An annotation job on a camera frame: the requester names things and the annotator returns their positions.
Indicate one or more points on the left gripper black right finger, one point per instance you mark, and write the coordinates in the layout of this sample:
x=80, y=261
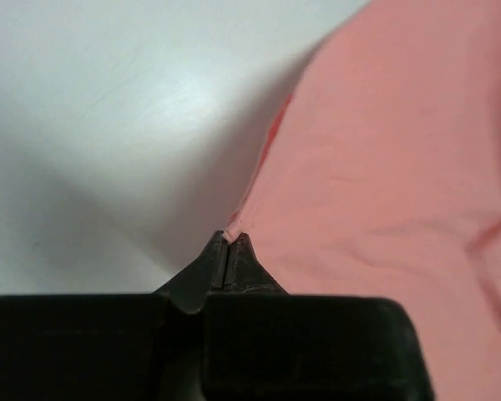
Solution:
x=262, y=343

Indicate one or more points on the pink t shirt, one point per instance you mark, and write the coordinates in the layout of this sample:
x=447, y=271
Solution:
x=383, y=178

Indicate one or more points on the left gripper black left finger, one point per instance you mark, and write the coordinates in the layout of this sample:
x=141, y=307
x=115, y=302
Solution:
x=103, y=346

